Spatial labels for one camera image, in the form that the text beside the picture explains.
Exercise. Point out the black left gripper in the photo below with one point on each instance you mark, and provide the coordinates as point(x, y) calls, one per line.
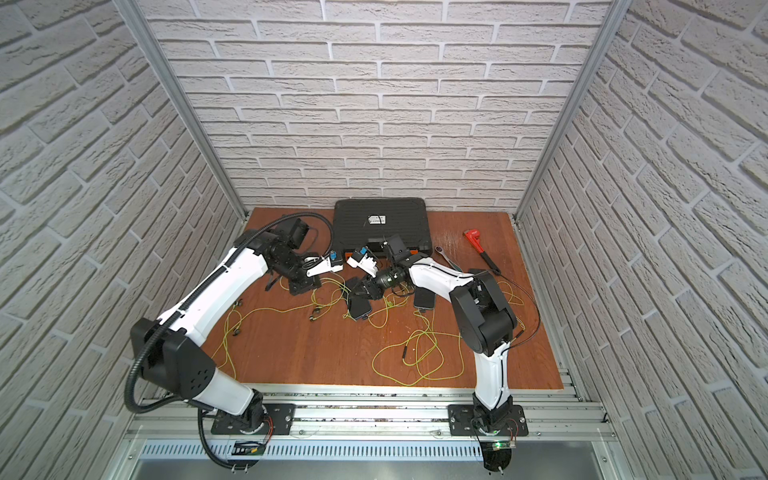
point(306, 283)

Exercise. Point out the aluminium corner post right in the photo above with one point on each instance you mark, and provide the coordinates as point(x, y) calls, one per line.
point(605, 35)

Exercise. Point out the aluminium rail frame front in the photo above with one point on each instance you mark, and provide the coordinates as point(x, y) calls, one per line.
point(332, 412)

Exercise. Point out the aluminium corner post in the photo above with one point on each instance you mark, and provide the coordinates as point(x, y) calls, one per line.
point(605, 35)
point(150, 46)

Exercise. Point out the grey-edged large smartphone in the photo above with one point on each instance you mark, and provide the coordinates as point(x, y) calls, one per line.
point(424, 299)

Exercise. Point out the red and black tool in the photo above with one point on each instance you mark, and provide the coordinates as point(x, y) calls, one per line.
point(473, 236)

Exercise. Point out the black plastic tool case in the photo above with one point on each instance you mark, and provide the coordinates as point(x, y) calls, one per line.
point(367, 222)

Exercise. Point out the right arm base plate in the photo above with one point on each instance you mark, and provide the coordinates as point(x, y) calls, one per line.
point(470, 420)

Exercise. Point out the grey metal wrench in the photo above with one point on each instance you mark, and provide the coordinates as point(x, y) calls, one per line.
point(440, 251)

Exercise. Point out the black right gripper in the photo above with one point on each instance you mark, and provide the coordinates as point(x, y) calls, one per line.
point(372, 288)

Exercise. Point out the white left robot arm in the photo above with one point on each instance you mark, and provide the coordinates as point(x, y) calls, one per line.
point(169, 362)

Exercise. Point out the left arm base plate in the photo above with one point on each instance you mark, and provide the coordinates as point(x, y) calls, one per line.
point(259, 419)

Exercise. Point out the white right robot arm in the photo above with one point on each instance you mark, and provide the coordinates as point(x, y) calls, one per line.
point(484, 317)

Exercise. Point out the black smartphone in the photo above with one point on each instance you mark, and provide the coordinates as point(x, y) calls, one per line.
point(358, 308)

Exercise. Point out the aluminium corner post left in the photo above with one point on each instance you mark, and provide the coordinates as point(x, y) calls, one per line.
point(150, 46)

